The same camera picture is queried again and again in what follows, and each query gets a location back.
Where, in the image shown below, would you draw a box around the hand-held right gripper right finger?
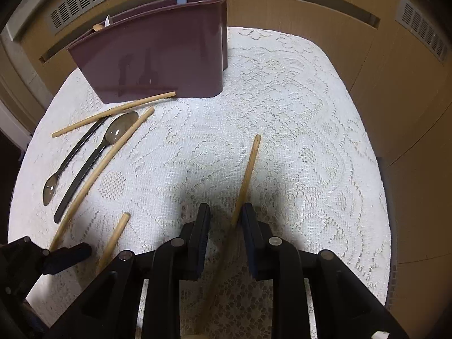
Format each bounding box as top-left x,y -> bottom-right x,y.
240,203 -> 410,339

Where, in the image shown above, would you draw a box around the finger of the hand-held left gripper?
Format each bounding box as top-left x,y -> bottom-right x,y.
40,242 -> 93,275

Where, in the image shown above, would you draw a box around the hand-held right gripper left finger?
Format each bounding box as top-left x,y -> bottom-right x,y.
46,203 -> 212,339

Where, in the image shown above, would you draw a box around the wooden chopstick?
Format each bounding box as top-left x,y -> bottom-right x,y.
51,91 -> 177,138
49,107 -> 155,253
96,212 -> 131,272
192,134 -> 262,336

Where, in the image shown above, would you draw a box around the black slotted spoon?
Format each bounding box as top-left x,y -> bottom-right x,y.
43,115 -> 110,206

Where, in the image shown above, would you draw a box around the dark translucent black-handled spoon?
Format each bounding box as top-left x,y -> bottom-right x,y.
54,111 -> 139,224

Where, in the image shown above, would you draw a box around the maroon plastic utensil holder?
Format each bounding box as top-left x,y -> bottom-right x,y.
66,0 -> 231,104

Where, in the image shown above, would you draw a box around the white lace tablecloth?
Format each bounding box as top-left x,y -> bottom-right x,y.
7,26 -> 398,339

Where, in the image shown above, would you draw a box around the small grey vent grille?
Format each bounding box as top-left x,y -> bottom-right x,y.
395,0 -> 450,63

